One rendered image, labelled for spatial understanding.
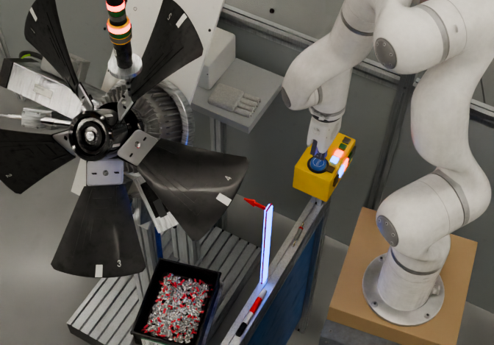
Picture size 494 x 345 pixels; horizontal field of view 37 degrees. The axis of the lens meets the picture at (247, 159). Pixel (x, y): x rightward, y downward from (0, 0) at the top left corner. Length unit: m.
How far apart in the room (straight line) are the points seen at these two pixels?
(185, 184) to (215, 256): 1.19
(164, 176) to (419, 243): 0.61
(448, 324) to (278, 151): 1.14
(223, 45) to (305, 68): 0.81
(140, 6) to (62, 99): 0.32
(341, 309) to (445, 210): 0.44
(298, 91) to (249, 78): 0.82
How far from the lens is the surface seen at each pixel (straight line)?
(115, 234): 1.84
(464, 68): 1.28
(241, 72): 2.37
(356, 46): 1.44
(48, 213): 3.15
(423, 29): 1.18
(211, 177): 1.70
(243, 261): 2.85
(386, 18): 1.19
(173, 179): 1.70
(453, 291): 1.82
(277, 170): 2.79
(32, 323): 2.91
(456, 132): 1.32
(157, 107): 1.86
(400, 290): 1.68
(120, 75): 1.53
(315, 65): 1.50
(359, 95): 2.31
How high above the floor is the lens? 2.54
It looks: 52 degrees down
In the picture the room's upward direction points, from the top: 2 degrees clockwise
